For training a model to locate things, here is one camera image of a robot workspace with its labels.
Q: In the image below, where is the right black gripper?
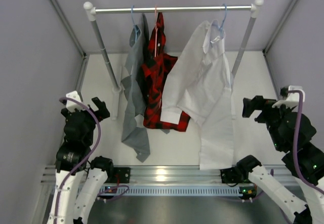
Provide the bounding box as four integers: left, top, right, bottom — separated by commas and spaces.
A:
242, 95, 294, 151

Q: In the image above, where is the white shirt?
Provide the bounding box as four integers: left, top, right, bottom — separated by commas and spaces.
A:
160, 20, 234, 170

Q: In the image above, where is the blue wire hanger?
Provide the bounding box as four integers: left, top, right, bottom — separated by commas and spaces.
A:
212, 4, 227, 39

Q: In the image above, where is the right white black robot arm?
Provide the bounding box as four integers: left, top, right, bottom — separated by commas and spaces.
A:
220, 96, 323, 223

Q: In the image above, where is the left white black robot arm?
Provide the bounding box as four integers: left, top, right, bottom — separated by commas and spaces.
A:
47, 96, 114, 223

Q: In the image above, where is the grey shirt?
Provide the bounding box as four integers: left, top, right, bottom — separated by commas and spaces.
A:
121, 14, 150, 163

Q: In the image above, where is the red black plaid shirt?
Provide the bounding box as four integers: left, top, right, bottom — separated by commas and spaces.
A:
140, 12, 190, 132

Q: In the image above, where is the blue hanger with grey shirt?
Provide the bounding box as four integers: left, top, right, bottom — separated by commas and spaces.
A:
131, 5, 140, 42

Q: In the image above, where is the pink hanger with plaid shirt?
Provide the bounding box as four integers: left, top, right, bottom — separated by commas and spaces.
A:
154, 5, 158, 58

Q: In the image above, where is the silver white clothes rack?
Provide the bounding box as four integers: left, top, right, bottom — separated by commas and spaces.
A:
83, 0, 264, 121

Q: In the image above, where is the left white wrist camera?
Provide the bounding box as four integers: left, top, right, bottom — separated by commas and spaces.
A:
62, 90, 84, 113

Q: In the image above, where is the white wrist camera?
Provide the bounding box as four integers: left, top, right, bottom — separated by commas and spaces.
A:
272, 85, 305, 108
62, 90, 84, 113

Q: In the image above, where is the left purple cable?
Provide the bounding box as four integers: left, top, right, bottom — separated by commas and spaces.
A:
53, 97, 103, 224

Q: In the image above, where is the purple cable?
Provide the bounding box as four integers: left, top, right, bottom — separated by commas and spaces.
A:
53, 97, 103, 224
288, 89, 324, 194

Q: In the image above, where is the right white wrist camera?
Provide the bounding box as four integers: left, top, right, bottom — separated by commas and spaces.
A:
272, 85, 305, 108

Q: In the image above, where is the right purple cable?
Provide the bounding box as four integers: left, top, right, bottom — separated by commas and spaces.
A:
288, 89, 324, 194

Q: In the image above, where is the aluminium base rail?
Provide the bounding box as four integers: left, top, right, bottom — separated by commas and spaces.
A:
40, 165, 297, 186

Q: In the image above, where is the slotted grey cable duct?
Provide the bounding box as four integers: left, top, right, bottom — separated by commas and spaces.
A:
99, 185, 255, 197

